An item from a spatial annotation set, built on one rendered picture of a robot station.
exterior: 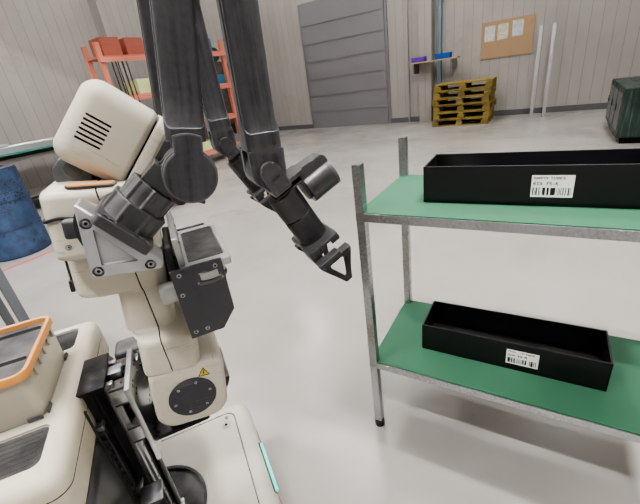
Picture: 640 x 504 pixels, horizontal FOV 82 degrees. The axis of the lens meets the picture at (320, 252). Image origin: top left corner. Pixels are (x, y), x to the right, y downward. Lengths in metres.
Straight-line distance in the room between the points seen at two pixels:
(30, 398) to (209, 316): 0.36
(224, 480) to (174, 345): 0.60
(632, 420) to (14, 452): 1.50
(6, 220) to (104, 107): 4.43
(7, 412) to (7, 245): 4.29
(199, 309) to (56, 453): 0.34
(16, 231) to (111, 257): 4.52
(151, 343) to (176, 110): 0.48
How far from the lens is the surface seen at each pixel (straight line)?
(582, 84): 10.14
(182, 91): 0.59
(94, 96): 0.73
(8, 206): 5.10
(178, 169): 0.57
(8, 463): 0.91
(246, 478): 1.33
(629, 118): 6.60
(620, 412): 1.46
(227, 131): 1.03
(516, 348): 1.43
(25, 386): 0.92
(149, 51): 1.02
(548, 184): 1.15
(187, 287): 0.77
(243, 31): 0.61
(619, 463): 1.81
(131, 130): 0.72
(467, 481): 1.61
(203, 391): 0.94
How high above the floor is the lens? 1.34
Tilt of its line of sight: 25 degrees down
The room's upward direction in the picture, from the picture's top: 8 degrees counter-clockwise
